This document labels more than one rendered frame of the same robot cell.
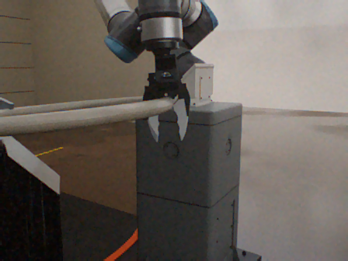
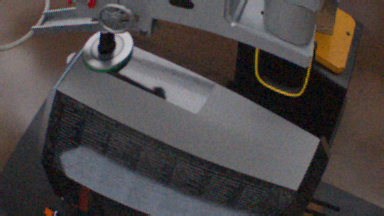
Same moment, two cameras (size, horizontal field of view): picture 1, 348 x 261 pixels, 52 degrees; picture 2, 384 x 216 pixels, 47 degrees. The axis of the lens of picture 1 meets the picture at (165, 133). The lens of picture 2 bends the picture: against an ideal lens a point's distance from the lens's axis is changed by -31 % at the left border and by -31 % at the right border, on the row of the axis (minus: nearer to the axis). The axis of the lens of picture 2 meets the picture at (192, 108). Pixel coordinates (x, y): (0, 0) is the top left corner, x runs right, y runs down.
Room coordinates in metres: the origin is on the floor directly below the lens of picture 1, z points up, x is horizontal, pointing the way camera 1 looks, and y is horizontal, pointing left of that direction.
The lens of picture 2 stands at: (2.56, 0.86, 2.45)
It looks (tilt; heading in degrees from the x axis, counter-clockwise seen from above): 53 degrees down; 169
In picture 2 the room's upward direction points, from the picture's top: 5 degrees clockwise
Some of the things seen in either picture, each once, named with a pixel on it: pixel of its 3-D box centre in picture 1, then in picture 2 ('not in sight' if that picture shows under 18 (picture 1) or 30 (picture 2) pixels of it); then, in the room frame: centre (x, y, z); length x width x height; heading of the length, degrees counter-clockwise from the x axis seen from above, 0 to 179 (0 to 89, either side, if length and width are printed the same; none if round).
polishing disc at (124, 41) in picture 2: not in sight; (106, 47); (1.06, 0.80, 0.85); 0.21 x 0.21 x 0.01
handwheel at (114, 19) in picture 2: not in sight; (120, 11); (1.23, 0.85, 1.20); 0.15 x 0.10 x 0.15; 63
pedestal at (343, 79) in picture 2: not in sight; (305, 70); (0.84, 1.77, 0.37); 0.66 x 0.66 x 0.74; 54
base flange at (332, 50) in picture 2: not in sight; (313, 21); (0.84, 1.77, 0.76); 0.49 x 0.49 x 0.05; 54
